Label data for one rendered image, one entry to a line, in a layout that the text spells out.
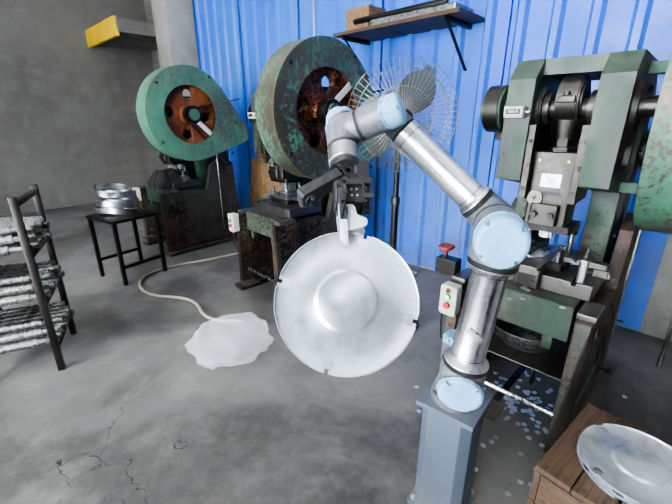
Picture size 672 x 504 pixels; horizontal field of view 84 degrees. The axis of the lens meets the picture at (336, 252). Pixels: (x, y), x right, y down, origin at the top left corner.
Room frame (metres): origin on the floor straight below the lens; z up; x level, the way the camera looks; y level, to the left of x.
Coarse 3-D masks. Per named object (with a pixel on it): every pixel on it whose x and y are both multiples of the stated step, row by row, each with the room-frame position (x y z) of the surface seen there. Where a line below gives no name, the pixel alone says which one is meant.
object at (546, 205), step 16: (544, 160) 1.48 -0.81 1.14; (560, 160) 1.44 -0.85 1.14; (544, 176) 1.47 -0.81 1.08; (560, 176) 1.43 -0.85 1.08; (544, 192) 1.46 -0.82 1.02; (560, 192) 1.43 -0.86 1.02; (528, 208) 1.50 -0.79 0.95; (544, 208) 1.43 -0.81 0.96; (560, 208) 1.42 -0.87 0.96; (544, 224) 1.42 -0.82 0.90; (560, 224) 1.41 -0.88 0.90
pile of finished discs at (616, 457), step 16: (592, 432) 0.90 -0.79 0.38; (608, 432) 0.90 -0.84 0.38; (624, 432) 0.90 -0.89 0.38; (640, 432) 0.90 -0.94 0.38; (592, 448) 0.84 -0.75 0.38; (608, 448) 0.84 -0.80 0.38; (624, 448) 0.83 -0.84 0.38; (640, 448) 0.84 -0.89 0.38; (656, 448) 0.84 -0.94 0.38; (592, 464) 0.79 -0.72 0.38; (608, 464) 0.79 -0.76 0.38; (624, 464) 0.78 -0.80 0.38; (640, 464) 0.78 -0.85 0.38; (656, 464) 0.78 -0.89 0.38; (608, 480) 0.74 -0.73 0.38; (624, 480) 0.74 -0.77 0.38; (640, 480) 0.73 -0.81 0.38; (656, 480) 0.73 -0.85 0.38; (624, 496) 0.69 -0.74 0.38; (640, 496) 0.69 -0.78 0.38; (656, 496) 0.69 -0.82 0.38
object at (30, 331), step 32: (32, 192) 1.98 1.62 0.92; (0, 224) 1.78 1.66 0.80; (32, 224) 1.80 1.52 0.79; (32, 256) 1.71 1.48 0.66; (0, 288) 1.69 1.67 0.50; (32, 288) 1.73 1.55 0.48; (64, 288) 2.08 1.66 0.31; (0, 320) 1.76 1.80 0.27; (32, 320) 1.75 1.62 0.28; (64, 320) 1.86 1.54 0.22; (0, 352) 1.63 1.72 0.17
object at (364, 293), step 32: (320, 256) 0.72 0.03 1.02; (352, 256) 0.73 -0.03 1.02; (384, 256) 0.73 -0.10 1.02; (288, 288) 0.68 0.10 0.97; (320, 288) 0.68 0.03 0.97; (352, 288) 0.68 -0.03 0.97; (384, 288) 0.69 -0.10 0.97; (416, 288) 0.68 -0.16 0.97; (288, 320) 0.65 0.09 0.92; (320, 320) 0.65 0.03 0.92; (352, 320) 0.64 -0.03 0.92; (384, 320) 0.65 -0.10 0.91; (320, 352) 0.61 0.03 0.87; (352, 352) 0.61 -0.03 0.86; (384, 352) 0.61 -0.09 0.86
